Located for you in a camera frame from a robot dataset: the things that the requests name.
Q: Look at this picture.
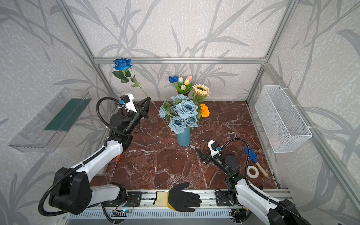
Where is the teal ceramic vase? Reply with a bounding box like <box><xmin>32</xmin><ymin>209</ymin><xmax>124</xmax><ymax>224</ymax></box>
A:
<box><xmin>177</xmin><ymin>127</ymin><xmax>191</xmax><ymax>147</ymax></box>

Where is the orange marigold flower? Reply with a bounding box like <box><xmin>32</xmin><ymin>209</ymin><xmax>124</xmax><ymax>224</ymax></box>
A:
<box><xmin>200</xmin><ymin>104</ymin><xmax>210</xmax><ymax>118</ymax></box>

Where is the dusty blue rose bunch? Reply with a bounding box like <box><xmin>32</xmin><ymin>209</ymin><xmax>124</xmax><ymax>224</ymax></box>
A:
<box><xmin>158</xmin><ymin>94</ymin><xmax>200</xmax><ymax>135</ymax></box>

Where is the cream sunflower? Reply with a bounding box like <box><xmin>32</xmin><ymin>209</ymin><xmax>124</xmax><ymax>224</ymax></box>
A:
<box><xmin>192</xmin><ymin>84</ymin><xmax>210</xmax><ymax>106</ymax></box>

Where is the deep blue rose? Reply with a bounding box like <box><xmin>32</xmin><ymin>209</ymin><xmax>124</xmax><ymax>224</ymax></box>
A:
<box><xmin>112</xmin><ymin>58</ymin><xmax>172</xmax><ymax>133</ymax></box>

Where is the orange yellow tulip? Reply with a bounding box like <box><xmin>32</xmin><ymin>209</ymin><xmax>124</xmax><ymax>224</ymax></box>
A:
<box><xmin>184</xmin><ymin>79</ymin><xmax>190</xmax><ymax>86</ymax></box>

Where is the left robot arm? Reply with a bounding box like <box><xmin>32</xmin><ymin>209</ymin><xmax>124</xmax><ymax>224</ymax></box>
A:
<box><xmin>38</xmin><ymin>93</ymin><xmax>151</xmax><ymax>217</ymax></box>

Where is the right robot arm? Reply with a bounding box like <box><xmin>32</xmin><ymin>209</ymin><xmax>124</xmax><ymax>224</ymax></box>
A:
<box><xmin>195</xmin><ymin>138</ymin><xmax>310</xmax><ymax>225</ymax></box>

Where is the blue hand trowel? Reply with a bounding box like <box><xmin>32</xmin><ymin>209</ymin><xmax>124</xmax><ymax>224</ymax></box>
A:
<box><xmin>244</xmin><ymin>147</ymin><xmax>269</xmax><ymax>177</ymax></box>

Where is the white tape roll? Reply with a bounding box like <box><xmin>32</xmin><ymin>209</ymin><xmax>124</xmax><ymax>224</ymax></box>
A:
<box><xmin>247</xmin><ymin>166</ymin><xmax>259</xmax><ymax>179</ymax></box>

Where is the black work glove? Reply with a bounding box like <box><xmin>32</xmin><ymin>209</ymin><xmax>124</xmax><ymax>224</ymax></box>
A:
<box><xmin>153</xmin><ymin>182</ymin><xmax>202</xmax><ymax>212</ymax></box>

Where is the clear acrylic shelf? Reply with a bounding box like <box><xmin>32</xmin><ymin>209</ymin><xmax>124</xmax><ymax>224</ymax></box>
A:
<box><xmin>8</xmin><ymin>88</ymin><xmax>92</xmax><ymax>153</ymax></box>

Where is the small circuit board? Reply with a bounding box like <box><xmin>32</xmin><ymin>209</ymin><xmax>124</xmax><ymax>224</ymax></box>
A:
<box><xmin>113</xmin><ymin>208</ymin><xmax>133</xmax><ymax>217</ymax></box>

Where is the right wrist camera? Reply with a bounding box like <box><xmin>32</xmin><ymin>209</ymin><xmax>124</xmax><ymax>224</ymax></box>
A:
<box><xmin>207</xmin><ymin>140</ymin><xmax>222</xmax><ymax>159</ymax></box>

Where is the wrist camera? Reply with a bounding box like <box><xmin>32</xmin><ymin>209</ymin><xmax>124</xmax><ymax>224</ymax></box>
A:
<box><xmin>207</xmin><ymin>140</ymin><xmax>222</xmax><ymax>159</ymax></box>
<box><xmin>119</xmin><ymin>93</ymin><xmax>137</xmax><ymax>113</ymax></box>

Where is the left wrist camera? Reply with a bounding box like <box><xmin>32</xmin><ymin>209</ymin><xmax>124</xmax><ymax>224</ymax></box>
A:
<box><xmin>119</xmin><ymin>93</ymin><xmax>137</xmax><ymax>113</ymax></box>

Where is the orange handled screwdriver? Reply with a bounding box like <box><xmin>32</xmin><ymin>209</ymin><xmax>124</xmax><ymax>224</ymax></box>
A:
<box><xmin>112</xmin><ymin>154</ymin><xmax>122</xmax><ymax>176</ymax></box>

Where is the white wire basket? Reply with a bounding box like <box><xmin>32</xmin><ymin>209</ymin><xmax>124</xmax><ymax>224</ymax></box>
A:
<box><xmin>255</xmin><ymin>85</ymin><xmax>313</xmax><ymax>153</ymax></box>

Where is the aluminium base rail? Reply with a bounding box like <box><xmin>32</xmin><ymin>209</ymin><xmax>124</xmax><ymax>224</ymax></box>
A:
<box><xmin>58</xmin><ymin>189</ymin><xmax>296</xmax><ymax>210</ymax></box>

